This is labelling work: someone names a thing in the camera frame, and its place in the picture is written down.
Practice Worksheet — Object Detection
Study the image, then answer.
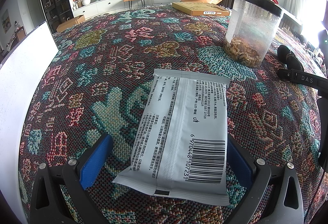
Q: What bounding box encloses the flat yellow cardboard box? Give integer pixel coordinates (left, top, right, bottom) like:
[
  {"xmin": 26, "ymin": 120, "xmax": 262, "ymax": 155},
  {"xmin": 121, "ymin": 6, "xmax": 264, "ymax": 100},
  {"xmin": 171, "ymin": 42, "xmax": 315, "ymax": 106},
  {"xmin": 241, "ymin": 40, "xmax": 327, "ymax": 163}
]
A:
[{"xmin": 172, "ymin": 2, "xmax": 230, "ymax": 16}]

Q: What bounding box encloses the white cardboard storage box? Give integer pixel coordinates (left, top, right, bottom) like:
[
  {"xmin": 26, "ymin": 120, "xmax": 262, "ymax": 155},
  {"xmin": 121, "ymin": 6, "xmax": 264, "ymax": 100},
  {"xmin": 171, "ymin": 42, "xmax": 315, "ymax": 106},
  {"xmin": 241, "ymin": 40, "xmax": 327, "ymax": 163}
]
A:
[{"xmin": 1, "ymin": 22, "xmax": 58, "ymax": 223}]

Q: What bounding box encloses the small black pouch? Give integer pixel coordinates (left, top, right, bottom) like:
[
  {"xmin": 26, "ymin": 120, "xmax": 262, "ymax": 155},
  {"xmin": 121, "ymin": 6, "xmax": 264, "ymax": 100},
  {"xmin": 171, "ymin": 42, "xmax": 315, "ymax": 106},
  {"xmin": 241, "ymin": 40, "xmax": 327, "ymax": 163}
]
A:
[{"xmin": 277, "ymin": 45, "xmax": 304, "ymax": 71}]

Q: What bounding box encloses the white round vase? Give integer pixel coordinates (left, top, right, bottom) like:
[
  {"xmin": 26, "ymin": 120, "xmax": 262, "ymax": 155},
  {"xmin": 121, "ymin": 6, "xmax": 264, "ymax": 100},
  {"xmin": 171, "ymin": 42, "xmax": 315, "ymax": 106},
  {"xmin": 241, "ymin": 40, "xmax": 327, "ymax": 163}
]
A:
[{"xmin": 82, "ymin": 0, "xmax": 91, "ymax": 6}]

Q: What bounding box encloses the brown cardboard box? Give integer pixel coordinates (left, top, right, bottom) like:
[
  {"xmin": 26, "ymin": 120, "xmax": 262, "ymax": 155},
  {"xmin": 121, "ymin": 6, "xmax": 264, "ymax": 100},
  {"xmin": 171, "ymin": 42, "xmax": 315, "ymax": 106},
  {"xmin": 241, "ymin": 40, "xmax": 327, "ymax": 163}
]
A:
[{"xmin": 56, "ymin": 15, "xmax": 85, "ymax": 33}]

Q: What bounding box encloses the colourful woven patterned table cloth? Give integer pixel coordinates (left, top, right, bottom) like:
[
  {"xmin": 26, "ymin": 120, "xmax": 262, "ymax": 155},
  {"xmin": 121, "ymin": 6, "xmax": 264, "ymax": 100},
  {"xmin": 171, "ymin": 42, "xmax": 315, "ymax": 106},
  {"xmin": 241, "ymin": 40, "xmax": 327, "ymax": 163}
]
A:
[{"xmin": 18, "ymin": 4, "xmax": 324, "ymax": 224}]

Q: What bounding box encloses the clear jar with black lid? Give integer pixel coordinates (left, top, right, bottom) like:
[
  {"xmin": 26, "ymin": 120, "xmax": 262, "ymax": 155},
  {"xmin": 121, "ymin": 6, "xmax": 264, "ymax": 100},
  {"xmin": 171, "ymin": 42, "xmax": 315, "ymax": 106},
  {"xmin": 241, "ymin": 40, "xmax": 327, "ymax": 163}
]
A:
[{"xmin": 223, "ymin": 0, "xmax": 283, "ymax": 68}]

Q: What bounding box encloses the silver snack package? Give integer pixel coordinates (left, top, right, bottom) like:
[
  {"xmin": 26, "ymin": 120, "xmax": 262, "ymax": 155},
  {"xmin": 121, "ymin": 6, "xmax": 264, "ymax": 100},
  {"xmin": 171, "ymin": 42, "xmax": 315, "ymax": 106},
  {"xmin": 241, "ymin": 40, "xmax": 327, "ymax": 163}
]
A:
[{"xmin": 114, "ymin": 69, "xmax": 230, "ymax": 206}]

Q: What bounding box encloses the white tv cabinet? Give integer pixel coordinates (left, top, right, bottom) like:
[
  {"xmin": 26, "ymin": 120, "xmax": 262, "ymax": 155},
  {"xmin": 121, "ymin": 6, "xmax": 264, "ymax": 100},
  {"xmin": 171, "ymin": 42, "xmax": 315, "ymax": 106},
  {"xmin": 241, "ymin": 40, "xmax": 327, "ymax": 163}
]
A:
[{"xmin": 73, "ymin": 0, "xmax": 180, "ymax": 19}]

